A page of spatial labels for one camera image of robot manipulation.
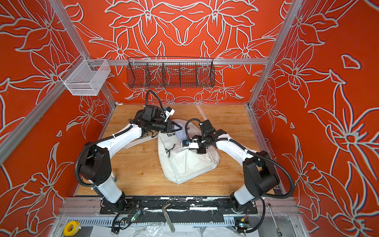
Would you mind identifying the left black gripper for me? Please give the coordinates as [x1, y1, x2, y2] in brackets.
[151, 120, 183, 133]

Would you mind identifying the white backpack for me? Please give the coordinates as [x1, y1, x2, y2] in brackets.
[123, 104, 222, 184]

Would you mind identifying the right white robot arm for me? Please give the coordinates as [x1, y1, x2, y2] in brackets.
[182, 118, 295, 213]

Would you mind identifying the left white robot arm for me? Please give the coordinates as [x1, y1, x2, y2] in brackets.
[74, 103, 182, 213]

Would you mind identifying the silver wrench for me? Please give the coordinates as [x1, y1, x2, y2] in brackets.
[267, 203, 283, 237]

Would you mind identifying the yellow tape roll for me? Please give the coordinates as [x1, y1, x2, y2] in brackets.
[63, 221, 81, 237]

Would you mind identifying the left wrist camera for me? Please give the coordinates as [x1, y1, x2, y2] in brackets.
[163, 107, 175, 121]

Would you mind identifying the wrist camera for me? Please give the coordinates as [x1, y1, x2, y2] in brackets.
[163, 107, 175, 121]
[182, 140, 199, 149]

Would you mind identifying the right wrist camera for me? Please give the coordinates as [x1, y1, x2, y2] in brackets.
[182, 140, 199, 149]

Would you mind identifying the black wire wall basket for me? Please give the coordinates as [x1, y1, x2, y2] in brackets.
[126, 57, 216, 89]

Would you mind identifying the white wire wall basket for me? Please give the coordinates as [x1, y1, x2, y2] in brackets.
[59, 54, 111, 96]

